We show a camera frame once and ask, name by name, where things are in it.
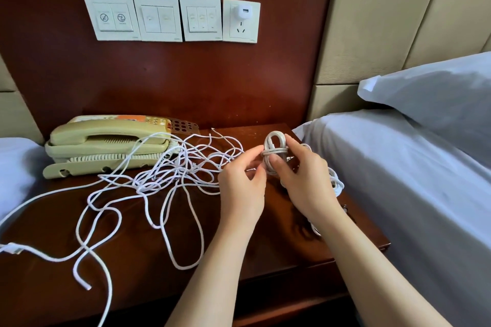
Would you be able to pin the person's left hand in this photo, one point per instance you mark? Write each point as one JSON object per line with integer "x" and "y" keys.
{"x": 242, "y": 192}

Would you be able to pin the person's right hand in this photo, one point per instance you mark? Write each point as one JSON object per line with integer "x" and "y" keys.
{"x": 311, "y": 181}

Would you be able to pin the dark wooden drawer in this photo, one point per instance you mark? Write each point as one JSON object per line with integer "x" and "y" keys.
{"x": 307, "y": 284}

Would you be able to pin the person's left forearm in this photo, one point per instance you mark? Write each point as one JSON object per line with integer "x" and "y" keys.
{"x": 211, "y": 284}

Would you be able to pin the wooden nightstand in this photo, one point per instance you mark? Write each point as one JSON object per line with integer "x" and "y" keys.
{"x": 46, "y": 284}

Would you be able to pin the right bed white sheet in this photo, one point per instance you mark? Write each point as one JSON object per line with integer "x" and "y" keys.
{"x": 429, "y": 208}

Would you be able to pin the bed white sheet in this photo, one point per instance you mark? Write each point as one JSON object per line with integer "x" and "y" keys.
{"x": 15, "y": 169}
{"x": 429, "y": 208}

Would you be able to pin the white pillow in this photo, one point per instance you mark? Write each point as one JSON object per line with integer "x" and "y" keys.
{"x": 437, "y": 97}

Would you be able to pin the beige padded headboard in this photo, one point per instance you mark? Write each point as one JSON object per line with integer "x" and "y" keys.
{"x": 11, "y": 116}
{"x": 376, "y": 16}

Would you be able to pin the white plug-in charger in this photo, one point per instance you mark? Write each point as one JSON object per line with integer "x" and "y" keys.
{"x": 242, "y": 12}

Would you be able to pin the left bed white sheet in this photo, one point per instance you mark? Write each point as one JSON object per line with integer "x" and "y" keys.
{"x": 15, "y": 169}

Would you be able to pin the dark wooden wall panel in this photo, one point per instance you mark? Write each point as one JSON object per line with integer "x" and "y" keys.
{"x": 192, "y": 78}

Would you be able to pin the white triple rocker wall switch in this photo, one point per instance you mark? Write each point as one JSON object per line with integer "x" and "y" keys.
{"x": 201, "y": 19}

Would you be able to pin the white double rocker wall switch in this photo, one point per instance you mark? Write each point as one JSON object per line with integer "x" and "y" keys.
{"x": 158, "y": 19}

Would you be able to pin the white two-button wall switch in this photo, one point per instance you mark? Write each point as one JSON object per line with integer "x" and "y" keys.
{"x": 111, "y": 16}

